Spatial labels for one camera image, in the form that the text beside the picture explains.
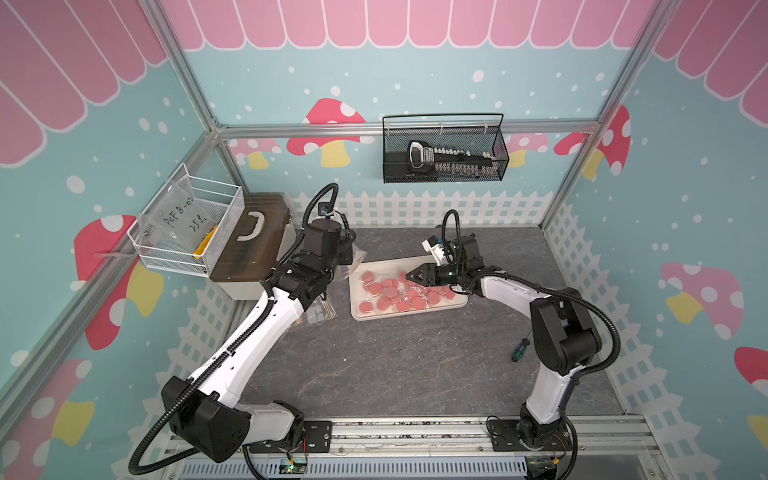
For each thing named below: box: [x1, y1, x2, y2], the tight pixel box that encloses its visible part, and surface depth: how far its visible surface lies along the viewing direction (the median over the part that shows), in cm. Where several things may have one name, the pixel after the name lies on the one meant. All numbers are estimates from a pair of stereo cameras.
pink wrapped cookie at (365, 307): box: [358, 301, 373, 314], surface depth 99 cm
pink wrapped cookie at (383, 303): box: [377, 297, 392, 311], surface depth 99 cm
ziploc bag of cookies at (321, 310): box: [304, 291, 337, 325], surface depth 98 cm
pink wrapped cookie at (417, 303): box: [410, 296, 426, 310], surface depth 97 cm
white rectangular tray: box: [349, 255, 469, 321], surface depth 100 cm
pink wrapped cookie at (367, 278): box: [360, 270, 376, 286], surface depth 105 cm
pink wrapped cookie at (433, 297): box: [427, 291, 441, 305], surface depth 100 cm
